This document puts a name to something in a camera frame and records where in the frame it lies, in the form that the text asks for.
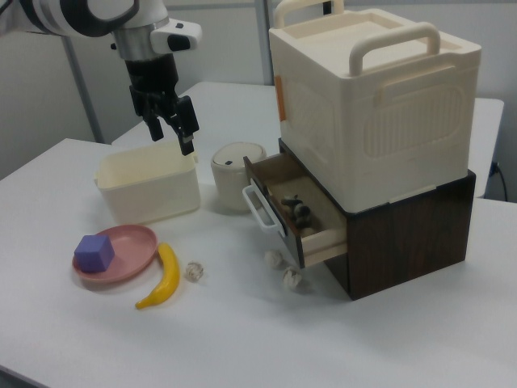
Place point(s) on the pink plate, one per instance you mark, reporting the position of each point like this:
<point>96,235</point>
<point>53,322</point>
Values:
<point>129,246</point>

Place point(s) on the crumpled white paper ball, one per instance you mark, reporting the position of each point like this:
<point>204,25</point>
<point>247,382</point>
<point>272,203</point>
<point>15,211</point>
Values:
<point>292,278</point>
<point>273,260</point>
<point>194,271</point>

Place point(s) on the black and white panda toy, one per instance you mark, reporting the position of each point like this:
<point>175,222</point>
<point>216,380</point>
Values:
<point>298,210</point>

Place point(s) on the purple foam cube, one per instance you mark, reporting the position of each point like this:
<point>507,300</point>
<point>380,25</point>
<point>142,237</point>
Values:
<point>95,252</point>

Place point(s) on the dark brown wooden cabinet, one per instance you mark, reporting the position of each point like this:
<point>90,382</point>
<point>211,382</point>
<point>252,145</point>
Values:
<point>404,242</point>

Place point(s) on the small cream lidded trash bin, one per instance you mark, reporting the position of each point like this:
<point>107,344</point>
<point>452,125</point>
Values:
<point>228,178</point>

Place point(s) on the open cream plastic container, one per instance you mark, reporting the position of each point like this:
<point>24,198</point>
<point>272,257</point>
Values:
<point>149,190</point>

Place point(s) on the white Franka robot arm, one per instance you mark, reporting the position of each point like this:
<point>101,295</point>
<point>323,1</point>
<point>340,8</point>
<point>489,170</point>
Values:
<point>72,16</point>

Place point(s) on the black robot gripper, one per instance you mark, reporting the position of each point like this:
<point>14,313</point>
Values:
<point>151,81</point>

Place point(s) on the cream plastic storage box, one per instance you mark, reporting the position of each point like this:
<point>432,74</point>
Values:
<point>363,101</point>

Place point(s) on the yellow toy banana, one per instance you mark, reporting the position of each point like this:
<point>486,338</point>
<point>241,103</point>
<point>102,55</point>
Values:
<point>167,275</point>

